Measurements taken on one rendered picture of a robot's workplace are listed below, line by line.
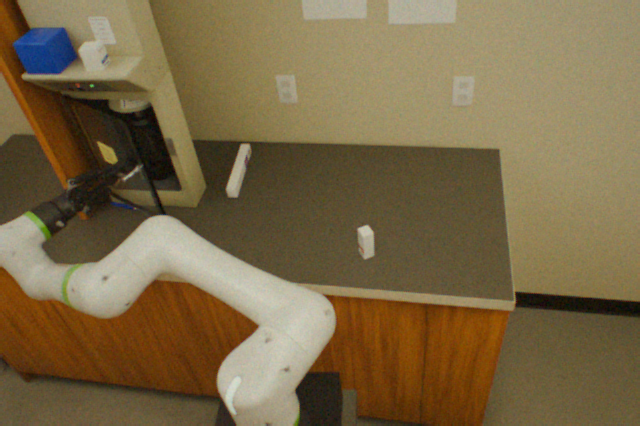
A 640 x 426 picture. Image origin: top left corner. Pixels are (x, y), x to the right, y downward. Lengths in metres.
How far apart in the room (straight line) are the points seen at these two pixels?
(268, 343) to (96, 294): 0.39
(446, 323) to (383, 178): 0.55
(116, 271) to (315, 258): 0.65
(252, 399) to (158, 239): 0.45
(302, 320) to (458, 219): 0.84
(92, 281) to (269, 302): 0.38
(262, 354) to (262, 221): 0.84
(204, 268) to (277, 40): 1.00
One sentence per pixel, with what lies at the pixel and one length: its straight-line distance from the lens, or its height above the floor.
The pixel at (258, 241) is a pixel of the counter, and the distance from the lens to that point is 1.73.
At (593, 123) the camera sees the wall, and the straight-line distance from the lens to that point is 2.10.
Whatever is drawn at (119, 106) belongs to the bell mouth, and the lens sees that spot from 1.79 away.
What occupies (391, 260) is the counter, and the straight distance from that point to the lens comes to 1.62.
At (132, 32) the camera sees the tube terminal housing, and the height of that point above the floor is 1.58.
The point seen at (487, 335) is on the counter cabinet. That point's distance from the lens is 1.74.
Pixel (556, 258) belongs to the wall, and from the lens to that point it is 2.54.
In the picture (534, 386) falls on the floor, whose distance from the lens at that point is 2.54.
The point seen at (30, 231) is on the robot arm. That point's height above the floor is 1.23.
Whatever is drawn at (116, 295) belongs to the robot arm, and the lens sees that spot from 1.21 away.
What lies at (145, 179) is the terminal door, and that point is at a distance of 1.71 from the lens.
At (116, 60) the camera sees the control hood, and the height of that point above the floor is 1.51.
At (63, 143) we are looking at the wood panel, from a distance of 1.92.
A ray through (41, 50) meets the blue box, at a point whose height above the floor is 1.58.
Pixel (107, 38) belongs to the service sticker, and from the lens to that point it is 1.64.
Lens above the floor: 2.15
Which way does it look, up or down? 43 degrees down
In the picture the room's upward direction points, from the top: 7 degrees counter-clockwise
